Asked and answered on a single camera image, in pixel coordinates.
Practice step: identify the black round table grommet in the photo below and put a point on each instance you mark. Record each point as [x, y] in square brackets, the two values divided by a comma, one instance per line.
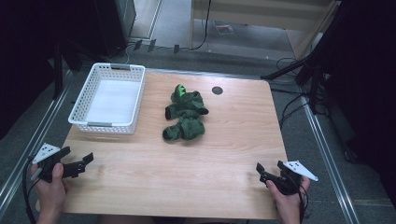
[217, 90]

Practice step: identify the black tripod stand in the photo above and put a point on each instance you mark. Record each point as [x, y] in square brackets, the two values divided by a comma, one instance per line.
[306, 74]

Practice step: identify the person's right hand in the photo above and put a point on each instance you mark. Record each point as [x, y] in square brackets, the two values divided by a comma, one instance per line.
[288, 202]

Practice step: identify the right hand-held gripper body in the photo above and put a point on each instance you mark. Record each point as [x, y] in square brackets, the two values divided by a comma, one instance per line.
[292, 179]

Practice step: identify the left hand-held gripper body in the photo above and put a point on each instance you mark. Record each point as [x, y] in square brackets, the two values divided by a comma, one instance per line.
[46, 153]

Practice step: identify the dark green sock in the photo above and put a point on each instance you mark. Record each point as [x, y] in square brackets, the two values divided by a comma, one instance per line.
[185, 129]

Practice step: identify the red and green flat packet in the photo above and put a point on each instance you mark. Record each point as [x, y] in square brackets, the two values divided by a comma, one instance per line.
[224, 29]

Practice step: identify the beige wooden furniture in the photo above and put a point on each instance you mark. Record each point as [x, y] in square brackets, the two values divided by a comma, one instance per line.
[264, 14]

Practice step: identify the aluminium floor rail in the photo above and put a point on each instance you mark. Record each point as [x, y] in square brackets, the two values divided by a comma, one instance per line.
[330, 161]
[28, 146]

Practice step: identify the black tape strip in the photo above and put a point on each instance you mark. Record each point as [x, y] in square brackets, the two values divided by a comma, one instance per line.
[137, 44]
[176, 48]
[151, 45]

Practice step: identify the dark grey cabinet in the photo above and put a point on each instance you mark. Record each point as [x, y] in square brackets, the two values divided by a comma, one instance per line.
[115, 25]

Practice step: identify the person's left hand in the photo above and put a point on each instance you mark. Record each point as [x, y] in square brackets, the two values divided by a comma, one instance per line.
[51, 193]

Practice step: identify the white perforated plastic basket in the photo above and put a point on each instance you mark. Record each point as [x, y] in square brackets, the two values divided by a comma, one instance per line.
[110, 99]

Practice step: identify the black upright stand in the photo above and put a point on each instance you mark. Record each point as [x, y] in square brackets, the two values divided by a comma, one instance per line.
[58, 71]

